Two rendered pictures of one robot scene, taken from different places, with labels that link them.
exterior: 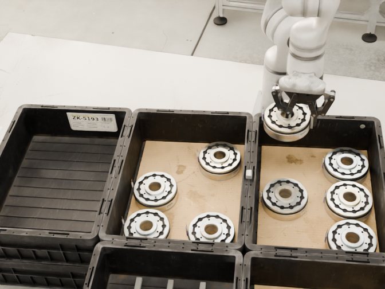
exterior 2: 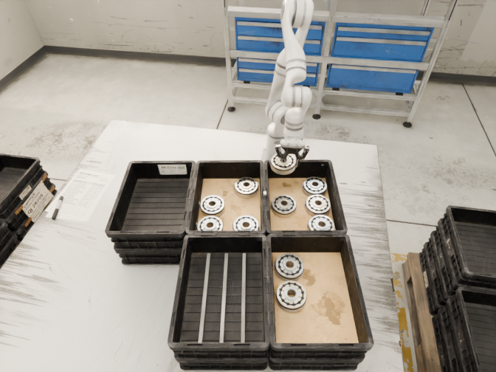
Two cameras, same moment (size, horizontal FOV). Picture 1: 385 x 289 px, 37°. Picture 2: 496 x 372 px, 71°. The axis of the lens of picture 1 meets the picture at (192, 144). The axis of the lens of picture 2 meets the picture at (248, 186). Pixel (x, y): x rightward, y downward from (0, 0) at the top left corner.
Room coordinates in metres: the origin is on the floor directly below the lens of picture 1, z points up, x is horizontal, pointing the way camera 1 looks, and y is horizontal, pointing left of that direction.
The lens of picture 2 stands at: (-0.09, 0.10, 1.98)
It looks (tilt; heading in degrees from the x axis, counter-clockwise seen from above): 47 degrees down; 351
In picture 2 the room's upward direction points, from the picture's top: 1 degrees counter-clockwise
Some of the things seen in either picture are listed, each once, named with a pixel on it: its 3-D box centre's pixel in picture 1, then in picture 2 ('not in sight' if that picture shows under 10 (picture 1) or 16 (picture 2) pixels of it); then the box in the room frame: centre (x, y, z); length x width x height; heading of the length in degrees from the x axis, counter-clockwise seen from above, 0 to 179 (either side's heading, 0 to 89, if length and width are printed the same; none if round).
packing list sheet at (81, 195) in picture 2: not in sight; (80, 193); (1.21, 0.73, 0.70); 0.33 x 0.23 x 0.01; 160
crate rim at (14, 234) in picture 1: (54, 167); (154, 195); (0.92, 0.32, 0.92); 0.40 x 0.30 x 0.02; 170
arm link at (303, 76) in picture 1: (305, 63); (293, 132); (0.91, -0.24, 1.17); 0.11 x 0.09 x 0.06; 163
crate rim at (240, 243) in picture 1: (182, 173); (227, 195); (0.87, 0.03, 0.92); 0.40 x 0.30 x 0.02; 170
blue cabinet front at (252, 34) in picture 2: not in sight; (277, 53); (2.67, -0.62, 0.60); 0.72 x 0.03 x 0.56; 70
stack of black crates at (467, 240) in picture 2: not in sight; (468, 265); (0.64, -1.16, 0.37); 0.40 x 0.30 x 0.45; 160
